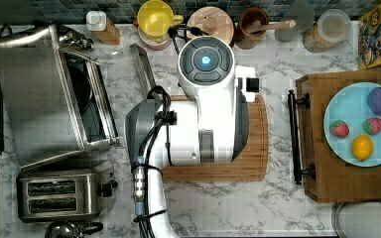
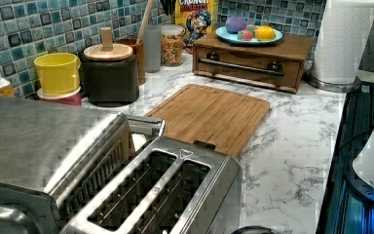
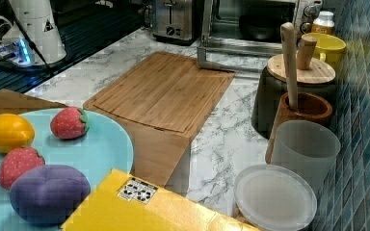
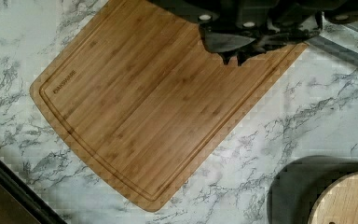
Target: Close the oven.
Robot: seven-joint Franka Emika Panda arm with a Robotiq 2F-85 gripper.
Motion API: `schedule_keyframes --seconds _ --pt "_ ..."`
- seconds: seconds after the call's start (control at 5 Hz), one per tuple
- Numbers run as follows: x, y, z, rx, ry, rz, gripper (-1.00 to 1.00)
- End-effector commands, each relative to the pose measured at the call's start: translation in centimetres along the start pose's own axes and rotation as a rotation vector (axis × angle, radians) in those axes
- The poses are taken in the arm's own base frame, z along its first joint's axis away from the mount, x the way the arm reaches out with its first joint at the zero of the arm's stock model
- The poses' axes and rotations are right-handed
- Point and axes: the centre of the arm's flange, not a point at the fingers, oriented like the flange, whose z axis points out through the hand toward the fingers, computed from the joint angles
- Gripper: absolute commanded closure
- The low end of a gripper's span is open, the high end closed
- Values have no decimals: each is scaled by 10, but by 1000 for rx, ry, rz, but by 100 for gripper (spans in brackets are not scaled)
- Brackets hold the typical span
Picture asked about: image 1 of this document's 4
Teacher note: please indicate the red plush strawberry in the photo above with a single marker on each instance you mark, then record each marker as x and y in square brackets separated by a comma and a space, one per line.
[339, 129]
[372, 125]

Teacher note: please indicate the wooden tray with black handle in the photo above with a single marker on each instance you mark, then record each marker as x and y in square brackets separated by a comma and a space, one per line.
[325, 177]

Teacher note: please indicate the stainless steel toaster oven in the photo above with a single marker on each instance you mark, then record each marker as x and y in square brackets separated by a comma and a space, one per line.
[54, 95]

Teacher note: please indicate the wooden pestle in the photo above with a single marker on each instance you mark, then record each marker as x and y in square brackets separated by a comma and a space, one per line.
[273, 25]

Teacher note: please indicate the light blue plate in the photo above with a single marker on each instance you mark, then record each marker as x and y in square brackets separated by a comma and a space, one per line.
[350, 104]

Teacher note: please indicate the bamboo cutting board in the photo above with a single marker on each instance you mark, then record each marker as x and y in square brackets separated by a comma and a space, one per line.
[250, 165]

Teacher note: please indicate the red plush strawberry left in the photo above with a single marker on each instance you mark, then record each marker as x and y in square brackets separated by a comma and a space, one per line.
[339, 129]

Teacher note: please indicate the glass oven door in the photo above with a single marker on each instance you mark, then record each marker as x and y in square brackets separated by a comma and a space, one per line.
[130, 67]

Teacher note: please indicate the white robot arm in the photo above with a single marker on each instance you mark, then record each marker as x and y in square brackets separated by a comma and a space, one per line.
[210, 126]

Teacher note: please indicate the stainless steel two-slot toaster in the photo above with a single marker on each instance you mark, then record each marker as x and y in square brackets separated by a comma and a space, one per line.
[71, 194]

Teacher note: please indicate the yellow plush lemon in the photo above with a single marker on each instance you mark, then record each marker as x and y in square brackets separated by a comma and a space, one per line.
[362, 147]

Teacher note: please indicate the yellow mug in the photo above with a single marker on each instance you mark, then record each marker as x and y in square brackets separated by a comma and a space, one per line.
[155, 18]

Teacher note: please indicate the white-capped spice bottle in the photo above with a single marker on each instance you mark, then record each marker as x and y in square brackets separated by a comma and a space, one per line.
[103, 28]

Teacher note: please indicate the frosted grey cup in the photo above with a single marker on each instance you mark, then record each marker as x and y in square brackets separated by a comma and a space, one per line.
[303, 13]

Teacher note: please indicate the red plush strawberry right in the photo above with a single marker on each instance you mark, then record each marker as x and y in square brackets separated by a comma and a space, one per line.
[372, 125]

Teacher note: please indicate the chrome kettle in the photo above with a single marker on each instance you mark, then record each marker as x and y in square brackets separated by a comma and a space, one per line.
[66, 229]

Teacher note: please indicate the wooden mortar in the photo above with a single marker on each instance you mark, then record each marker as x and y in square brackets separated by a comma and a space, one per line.
[248, 33]

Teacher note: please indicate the metal bowl rim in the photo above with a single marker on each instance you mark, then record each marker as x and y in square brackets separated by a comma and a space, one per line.
[357, 219]

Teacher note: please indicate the yellow cereal box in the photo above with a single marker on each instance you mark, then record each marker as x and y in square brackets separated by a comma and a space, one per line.
[378, 34]

